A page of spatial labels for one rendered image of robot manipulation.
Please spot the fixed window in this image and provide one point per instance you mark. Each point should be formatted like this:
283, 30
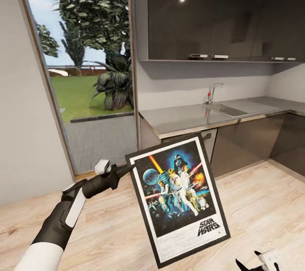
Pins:
86, 50

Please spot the cabinet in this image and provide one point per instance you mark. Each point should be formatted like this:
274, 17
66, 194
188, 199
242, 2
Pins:
196, 30
280, 35

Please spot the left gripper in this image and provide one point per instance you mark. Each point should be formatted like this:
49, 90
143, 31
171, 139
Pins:
111, 179

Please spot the drop in sink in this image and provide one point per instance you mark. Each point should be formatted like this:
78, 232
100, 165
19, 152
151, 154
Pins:
237, 108

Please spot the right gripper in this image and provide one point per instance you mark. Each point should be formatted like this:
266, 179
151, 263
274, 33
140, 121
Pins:
259, 268

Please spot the poster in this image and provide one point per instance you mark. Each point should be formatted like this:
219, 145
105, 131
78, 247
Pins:
178, 198

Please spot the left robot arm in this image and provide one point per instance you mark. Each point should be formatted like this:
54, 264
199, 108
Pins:
46, 250

